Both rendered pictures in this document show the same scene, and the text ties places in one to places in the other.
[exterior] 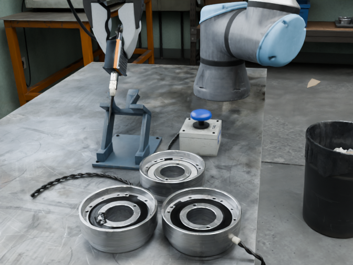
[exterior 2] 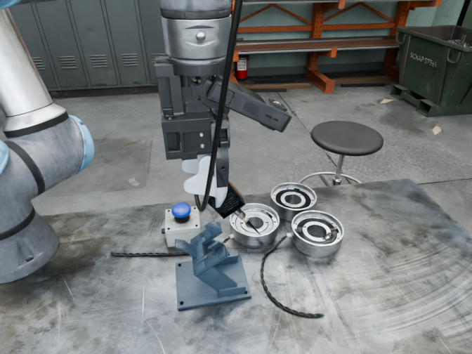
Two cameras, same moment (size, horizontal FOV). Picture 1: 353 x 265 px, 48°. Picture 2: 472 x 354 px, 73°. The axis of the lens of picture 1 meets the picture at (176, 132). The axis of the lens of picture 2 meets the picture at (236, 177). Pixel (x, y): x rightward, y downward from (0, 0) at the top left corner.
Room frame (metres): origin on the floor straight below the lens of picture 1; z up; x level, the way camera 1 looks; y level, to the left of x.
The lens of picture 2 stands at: (0.78, 0.46, 1.29)
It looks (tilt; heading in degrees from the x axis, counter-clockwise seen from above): 34 degrees down; 247
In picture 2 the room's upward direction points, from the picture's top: straight up
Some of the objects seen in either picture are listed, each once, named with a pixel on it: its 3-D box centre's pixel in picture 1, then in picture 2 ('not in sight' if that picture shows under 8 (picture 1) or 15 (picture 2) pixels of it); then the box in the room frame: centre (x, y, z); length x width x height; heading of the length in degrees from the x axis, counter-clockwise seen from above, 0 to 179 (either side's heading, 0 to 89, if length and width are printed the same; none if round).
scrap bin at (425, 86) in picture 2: not in sight; (447, 70); (-2.50, -1.78, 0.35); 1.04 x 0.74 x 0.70; 77
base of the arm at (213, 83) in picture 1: (221, 73); (8, 234); (1.02, -0.12, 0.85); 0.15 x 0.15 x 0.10
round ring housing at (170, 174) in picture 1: (172, 175); (253, 225); (0.55, 0.01, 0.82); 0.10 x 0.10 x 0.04
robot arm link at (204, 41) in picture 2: not in sight; (197, 38); (0.68, 0.09, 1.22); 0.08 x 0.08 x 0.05
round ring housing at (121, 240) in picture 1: (119, 218); (316, 234); (0.44, 0.08, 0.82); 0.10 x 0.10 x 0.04
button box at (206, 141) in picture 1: (201, 134); (180, 225); (0.70, -0.05, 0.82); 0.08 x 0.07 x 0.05; 167
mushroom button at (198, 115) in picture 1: (200, 123); (182, 216); (0.69, -0.05, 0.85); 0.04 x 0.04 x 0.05
